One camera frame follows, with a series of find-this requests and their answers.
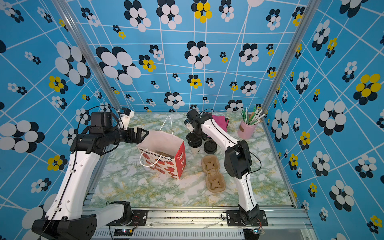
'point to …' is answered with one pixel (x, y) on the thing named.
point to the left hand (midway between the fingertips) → (140, 130)
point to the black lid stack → (210, 147)
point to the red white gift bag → (163, 151)
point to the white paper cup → (195, 150)
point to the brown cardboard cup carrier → (216, 182)
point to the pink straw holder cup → (246, 131)
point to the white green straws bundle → (253, 118)
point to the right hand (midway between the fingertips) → (196, 139)
